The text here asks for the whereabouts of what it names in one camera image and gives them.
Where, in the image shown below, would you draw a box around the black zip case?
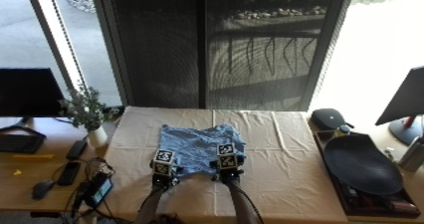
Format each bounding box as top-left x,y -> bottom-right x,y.
309,108 -> 356,131

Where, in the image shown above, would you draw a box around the silver metal bottle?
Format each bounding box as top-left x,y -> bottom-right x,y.
398,135 -> 424,173

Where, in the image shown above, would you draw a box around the small green leafy plant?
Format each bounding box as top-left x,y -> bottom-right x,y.
58,83 -> 122,131

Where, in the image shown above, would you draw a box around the black device with screen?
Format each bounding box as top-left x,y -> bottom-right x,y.
82,171 -> 116,209

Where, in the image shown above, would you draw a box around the black keyboard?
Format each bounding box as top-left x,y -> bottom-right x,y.
0,133 -> 47,155

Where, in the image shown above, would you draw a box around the blue cloth garment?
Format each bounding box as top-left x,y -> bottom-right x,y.
159,123 -> 248,178

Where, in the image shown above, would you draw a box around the black computer monitor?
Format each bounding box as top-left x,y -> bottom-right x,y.
0,67 -> 68,118

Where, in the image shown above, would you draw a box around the white vase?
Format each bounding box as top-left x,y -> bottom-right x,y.
87,125 -> 111,149

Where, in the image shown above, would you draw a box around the dark monitor with red stand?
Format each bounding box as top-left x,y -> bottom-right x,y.
374,66 -> 424,146

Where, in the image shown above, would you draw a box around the dark mesh screen door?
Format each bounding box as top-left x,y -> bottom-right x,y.
91,0 -> 357,112

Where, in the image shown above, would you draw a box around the black oval plate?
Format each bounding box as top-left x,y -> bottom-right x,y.
324,132 -> 405,197

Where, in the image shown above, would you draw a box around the black remote control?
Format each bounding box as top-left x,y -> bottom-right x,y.
56,160 -> 83,186

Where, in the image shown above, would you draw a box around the white marker cube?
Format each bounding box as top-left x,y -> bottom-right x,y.
215,142 -> 240,170
153,148 -> 179,177

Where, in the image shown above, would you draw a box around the person's right hand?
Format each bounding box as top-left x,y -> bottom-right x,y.
209,154 -> 247,183

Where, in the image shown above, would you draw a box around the person's left hand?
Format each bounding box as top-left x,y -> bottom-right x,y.
150,159 -> 187,189

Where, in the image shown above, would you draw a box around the dark wooden tray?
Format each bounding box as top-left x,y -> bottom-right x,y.
312,128 -> 423,219

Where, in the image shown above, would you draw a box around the black computer mouse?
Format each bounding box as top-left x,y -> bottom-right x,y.
31,179 -> 56,201

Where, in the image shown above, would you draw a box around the beaded blind cord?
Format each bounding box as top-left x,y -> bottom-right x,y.
44,0 -> 88,86

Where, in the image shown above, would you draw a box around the black rectangular power bank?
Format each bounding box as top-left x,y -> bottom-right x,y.
66,139 -> 90,161

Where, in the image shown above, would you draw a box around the thin black glove cable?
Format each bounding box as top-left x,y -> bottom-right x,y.
237,182 -> 266,224

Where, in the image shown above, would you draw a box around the black tangled cables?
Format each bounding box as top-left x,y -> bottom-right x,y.
52,156 -> 135,224

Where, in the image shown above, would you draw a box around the yellow pencil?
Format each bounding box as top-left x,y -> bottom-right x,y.
11,153 -> 56,160

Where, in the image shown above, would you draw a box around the beige tablecloth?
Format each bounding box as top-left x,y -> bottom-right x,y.
79,106 -> 350,224

